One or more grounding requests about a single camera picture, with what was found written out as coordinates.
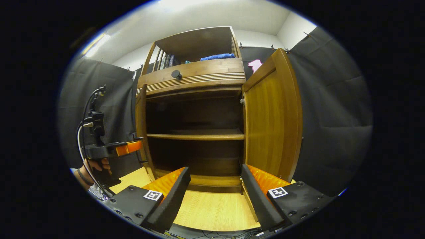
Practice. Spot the wooden cabinet door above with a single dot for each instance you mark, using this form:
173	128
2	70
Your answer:
272	116
142	119

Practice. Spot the metal door hinge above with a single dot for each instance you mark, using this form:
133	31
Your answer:
242	99

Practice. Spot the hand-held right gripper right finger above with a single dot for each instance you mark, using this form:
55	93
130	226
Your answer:
259	199

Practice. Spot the blue book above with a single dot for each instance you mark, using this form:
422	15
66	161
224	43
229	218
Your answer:
171	60

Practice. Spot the wooden double-door shoe cabinet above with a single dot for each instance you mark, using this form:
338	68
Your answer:
199	43

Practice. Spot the dark grey book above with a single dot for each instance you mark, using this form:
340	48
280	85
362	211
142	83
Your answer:
167	61

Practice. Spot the blue folded towel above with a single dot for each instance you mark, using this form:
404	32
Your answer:
217	57

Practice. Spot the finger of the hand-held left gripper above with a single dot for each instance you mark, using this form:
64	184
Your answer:
127	148

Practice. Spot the black backdrop cloth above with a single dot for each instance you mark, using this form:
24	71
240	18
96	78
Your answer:
332	116

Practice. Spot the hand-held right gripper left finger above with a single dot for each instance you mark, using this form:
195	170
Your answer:
172	199

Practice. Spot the round black drawer knob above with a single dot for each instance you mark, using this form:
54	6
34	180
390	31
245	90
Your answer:
176	74

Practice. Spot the pale grey book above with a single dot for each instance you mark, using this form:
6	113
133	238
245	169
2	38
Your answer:
163	62

